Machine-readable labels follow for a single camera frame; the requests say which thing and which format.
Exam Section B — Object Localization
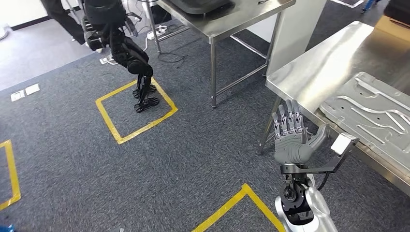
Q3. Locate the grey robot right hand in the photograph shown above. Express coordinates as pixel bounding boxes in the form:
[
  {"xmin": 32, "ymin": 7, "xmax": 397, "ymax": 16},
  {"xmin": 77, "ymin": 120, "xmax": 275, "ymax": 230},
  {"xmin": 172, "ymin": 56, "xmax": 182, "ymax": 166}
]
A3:
[{"xmin": 272, "ymin": 99, "xmax": 330, "ymax": 166}]

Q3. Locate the stainless steel workbench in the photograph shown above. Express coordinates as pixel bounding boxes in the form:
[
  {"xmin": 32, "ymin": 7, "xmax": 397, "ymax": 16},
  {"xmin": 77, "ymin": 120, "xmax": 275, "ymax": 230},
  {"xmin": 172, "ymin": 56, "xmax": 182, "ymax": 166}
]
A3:
[{"xmin": 258, "ymin": 20, "xmax": 410, "ymax": 197}]

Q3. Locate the stamped aluminium sheet panel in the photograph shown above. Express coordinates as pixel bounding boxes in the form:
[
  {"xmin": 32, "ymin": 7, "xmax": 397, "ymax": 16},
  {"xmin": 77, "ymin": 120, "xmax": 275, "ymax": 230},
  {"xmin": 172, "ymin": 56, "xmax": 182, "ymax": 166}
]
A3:
[{"xmin": 319, "ymin": 72, "xmax": 410, "ymax": 175}]

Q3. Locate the white table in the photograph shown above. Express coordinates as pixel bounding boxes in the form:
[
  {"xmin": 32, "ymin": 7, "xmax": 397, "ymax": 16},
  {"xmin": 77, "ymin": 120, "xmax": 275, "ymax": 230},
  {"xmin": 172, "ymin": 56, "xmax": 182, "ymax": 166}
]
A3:
[{"xmin": 246, "ymin": 0, "xmax": 328, "ymax": 77}]

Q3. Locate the stainless steel side table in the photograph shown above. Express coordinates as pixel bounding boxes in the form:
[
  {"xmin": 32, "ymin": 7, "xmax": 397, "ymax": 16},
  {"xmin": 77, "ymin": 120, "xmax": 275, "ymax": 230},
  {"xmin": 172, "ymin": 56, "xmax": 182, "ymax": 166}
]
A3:
[{"xmin": 146, "ymin": 0, "xmax": 296, "ymax": 109}]

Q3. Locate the brown cardboard box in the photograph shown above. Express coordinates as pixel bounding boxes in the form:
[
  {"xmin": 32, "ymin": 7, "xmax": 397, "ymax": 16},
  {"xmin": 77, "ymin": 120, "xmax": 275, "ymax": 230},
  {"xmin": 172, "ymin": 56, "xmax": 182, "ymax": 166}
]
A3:
[{"xmin": 374, "ymin": 15, "xmax": 410, "ymax": 43}]

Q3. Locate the black humanoid robot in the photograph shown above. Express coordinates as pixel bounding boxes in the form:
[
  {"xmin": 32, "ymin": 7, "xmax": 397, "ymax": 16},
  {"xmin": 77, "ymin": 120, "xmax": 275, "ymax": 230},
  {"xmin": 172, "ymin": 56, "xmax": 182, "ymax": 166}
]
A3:
[{"xmin": 81, "ymin": 0, "xmax": 160, "ymax": 114}]

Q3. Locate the person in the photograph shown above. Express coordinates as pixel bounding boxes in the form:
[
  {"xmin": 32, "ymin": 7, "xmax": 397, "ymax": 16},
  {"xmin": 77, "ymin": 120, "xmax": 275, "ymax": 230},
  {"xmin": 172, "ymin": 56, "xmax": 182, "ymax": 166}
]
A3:
[{"xmin": 40, "ymin": 0, "xmax": 87, "ymax": 46}]

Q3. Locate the white floor socket plate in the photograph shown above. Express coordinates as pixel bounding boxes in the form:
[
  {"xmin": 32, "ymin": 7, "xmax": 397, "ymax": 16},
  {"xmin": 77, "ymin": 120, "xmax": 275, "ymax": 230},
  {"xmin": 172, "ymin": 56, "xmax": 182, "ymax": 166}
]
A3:
[
  {"xmin": 24, "ymin": 83, "xmax": 41, "ymax": 96},
  {"xmin": 10, "ymin": 89, "xmax": 26, "ymax": 103}
]

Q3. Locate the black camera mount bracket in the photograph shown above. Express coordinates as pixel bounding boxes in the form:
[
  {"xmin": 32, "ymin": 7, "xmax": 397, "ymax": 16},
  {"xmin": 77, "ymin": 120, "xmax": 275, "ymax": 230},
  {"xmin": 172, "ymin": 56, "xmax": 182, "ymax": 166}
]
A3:
[{"xmin": 280, "ymin": 137, "xmax": 360, "ymax": 175}]

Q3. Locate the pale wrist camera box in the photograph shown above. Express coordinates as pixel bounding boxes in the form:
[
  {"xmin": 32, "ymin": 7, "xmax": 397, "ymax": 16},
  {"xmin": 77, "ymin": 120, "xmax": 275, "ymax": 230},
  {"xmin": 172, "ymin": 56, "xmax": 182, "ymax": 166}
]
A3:
[{"xmin": 330, "ymin": 132, "xmax": 360, "ymax": 156}]

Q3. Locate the black floor cable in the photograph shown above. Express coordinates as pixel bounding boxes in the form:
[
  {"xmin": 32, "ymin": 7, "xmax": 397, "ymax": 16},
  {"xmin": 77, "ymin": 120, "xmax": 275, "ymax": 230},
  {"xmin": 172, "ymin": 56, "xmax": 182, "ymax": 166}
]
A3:
[{"xmin": 156, "ymin": 38, "xmax": 212, "ymax": 70}]

